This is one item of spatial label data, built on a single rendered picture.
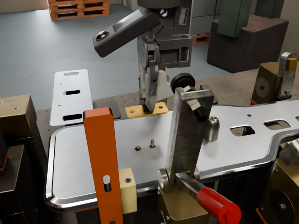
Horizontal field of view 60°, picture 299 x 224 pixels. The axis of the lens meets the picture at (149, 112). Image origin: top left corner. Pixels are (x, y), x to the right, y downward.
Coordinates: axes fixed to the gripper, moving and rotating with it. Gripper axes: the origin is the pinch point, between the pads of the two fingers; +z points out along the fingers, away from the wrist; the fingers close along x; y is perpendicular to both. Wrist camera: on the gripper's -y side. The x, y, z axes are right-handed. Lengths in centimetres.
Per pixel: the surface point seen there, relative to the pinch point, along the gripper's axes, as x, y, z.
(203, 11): 314, 162, 60
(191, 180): -22.9, 0.0, -2.5
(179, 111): -22.0, -1.9, -12.5
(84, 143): -0.7, -13.2, 7.1
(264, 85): 12.4, 37.6, 7.2
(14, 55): 333, -105, 107
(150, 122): 2.9, 1.6, 7.1
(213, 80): 72, 55, 37
